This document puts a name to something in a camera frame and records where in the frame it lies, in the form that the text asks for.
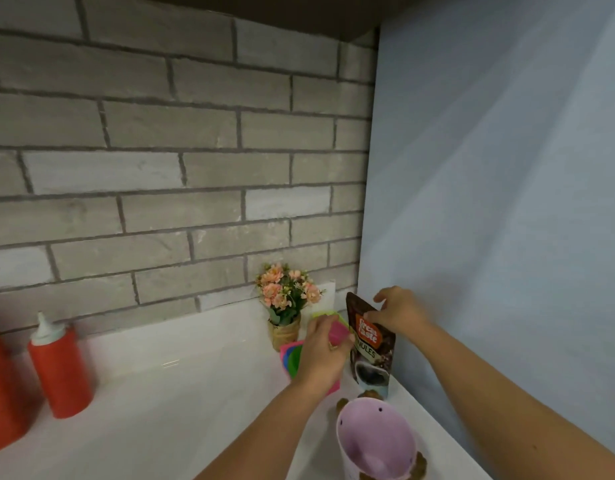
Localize person's left hand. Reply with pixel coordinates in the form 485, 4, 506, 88
292, 314, 356, 397

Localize person's right hand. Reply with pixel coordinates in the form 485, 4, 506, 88
363, 286, 432, 344

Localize green round lid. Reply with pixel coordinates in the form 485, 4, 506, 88
287, 344, 306, 381

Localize pink plastic basket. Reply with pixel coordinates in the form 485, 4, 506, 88
279, 339, 343, 397

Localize green plastic basket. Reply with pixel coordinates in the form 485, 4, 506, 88
309, 309, 357, 341

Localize brown coffee pouch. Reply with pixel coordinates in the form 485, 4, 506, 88
345, 292, 397, 399

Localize pink flowers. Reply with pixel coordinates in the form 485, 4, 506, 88
255, 263, 326, 352

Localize pink metal bucket with rope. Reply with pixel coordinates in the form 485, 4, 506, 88
335, 389, 428, 480

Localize orange squeeze bottle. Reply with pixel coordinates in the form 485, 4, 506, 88
27, 311, 94, 419

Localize orange jug with white cap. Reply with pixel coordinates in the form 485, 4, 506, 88
0, 322, 32, 458

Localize person's left forearm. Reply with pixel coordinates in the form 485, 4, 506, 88
195, 382, 333, 480

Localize person's right forearm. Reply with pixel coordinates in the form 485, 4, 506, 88
409, 322, 615, 480

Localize white countertop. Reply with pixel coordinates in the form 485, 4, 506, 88
0, 282, 493, 480

